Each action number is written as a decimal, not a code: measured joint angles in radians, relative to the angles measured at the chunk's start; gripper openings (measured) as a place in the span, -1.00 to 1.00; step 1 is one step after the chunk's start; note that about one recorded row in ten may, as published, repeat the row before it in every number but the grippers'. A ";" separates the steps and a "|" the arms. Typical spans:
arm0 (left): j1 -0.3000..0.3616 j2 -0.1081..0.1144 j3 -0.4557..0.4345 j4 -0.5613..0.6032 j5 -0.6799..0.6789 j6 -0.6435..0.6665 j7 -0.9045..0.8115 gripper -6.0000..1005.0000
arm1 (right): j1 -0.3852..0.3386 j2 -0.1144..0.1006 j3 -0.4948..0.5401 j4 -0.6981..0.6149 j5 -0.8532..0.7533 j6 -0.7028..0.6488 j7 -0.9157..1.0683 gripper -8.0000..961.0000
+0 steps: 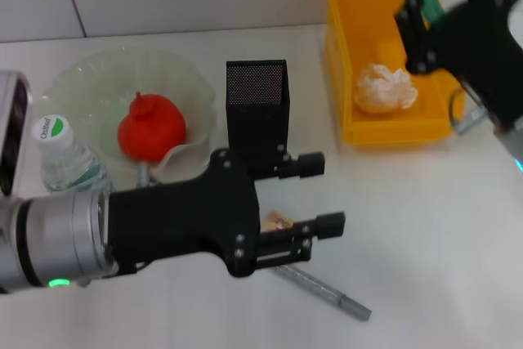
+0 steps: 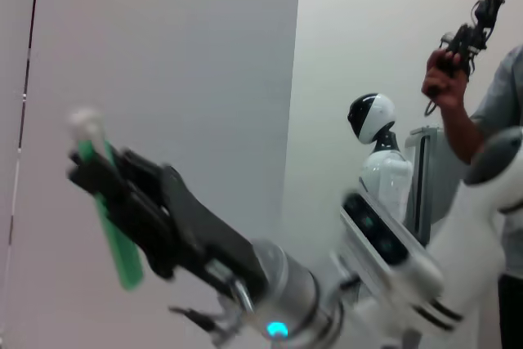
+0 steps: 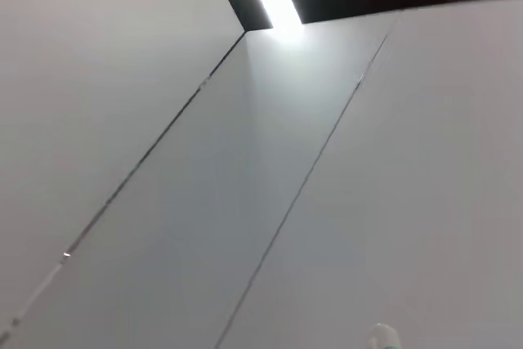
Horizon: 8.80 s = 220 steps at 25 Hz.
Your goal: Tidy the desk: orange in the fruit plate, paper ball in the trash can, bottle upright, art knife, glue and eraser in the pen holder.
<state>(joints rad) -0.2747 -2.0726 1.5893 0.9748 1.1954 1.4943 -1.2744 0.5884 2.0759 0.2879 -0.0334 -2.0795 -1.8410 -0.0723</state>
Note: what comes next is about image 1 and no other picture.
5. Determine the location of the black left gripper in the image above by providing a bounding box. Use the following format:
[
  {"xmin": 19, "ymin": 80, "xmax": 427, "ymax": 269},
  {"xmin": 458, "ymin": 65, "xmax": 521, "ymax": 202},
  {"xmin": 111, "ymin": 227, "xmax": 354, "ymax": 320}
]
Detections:
[{"xmin": 108, "ymin": 148, "xmax": 263, "ymax": 280}]

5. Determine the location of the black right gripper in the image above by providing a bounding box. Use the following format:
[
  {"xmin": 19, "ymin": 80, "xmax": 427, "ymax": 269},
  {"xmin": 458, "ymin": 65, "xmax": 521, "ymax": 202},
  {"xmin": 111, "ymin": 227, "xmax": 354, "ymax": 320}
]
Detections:
[{"xmin": 387, "ymin": 0, "xmax": 523, "ymax": 130}]

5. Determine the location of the white paper ball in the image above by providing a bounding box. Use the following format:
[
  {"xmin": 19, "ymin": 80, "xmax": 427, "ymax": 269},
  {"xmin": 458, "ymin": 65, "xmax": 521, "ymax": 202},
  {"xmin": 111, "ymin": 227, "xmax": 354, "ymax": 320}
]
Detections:
[{"xmin": 353, "ymin": 61, "xmax": 420, "ymax": 114}]

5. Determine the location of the clear green-label water bottle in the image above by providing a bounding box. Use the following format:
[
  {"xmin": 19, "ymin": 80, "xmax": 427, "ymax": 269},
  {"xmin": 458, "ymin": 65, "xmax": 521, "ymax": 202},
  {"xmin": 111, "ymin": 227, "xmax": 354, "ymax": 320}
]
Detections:
[{"xmin": 32, "ymin": 114, "xmax": 114, "ymax": 195}]

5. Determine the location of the small tan eraser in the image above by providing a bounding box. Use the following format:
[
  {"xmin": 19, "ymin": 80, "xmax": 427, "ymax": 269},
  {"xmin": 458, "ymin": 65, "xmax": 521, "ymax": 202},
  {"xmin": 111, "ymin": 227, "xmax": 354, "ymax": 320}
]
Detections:
[{"xmin": 261, "ymin": 209, "xmax": 296, "ymax": 232}]

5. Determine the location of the grey marker pen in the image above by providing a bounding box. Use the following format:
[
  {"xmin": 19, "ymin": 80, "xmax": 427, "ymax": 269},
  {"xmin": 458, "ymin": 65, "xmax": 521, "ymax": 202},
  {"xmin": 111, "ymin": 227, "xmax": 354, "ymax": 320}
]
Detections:
[{"xmin": 274, "ymin": 265, "xmax": 373, "ymax": 321}]

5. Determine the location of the black mesh pen holder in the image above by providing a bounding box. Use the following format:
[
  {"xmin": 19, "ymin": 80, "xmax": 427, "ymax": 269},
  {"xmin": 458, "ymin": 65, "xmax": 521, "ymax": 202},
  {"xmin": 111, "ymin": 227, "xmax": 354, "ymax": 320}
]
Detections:
[{"xmin": 225, "ymin": 58, "xmax": 289, "ymax": 170}]

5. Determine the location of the pale green glass fruit plate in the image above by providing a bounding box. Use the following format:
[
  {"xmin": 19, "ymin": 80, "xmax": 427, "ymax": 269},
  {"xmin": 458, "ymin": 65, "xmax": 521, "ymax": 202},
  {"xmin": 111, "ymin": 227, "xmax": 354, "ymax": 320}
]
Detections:
[{"xmin": 38, "ymin": 47, "xmax": 217, "ymax": 181}]

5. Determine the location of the yellow plastic bin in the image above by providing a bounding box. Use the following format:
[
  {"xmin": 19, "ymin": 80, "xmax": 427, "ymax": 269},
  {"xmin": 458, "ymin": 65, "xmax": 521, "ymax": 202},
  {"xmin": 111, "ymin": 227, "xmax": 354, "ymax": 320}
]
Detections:
[{"xmin": 324, "ymin": 0, "xmax": 467, "ymax": 148}]

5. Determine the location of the silver left cable connector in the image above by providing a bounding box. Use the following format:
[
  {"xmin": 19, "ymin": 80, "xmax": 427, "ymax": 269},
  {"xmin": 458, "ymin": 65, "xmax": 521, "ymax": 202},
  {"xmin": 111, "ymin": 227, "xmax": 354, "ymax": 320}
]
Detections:
[{"xmin": 136, "ymin": 163, "xmax": 159, "ymax": 187}]

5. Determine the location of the silver cable connector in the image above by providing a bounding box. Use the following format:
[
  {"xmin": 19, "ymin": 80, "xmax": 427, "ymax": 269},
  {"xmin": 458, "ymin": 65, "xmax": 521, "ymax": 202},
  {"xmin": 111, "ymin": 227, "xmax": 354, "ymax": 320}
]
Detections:
[
  {"xmin": 136, "ymin": 163, "xmax": 159, "ymax": 187},
  {"xmin": 454, "ymin": 106, "xmax": 488, "ymax": 136}
]

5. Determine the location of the thin right gripper cable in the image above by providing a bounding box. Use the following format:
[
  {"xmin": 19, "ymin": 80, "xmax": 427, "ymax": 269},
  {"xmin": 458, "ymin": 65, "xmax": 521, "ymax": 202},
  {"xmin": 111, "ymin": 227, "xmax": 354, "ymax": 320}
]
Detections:
[{"xmin": 448, "ymin": 85, "xmax": 475, "ymax": 128}]

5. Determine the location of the silver right cable connector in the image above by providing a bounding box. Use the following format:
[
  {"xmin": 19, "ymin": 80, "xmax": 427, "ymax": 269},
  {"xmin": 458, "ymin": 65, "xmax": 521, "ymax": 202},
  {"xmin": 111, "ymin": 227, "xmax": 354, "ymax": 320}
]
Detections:
[{"xmin": 454, "ymin": 106, "xmax": 488, "ymax": 136}]

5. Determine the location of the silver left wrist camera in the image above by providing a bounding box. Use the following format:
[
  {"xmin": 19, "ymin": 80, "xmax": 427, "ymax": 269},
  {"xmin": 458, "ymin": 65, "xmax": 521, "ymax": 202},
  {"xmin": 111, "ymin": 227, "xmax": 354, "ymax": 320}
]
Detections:
[{"xmin": 0, "ymin": 70, "xmax": 34, "ymax": 195}]

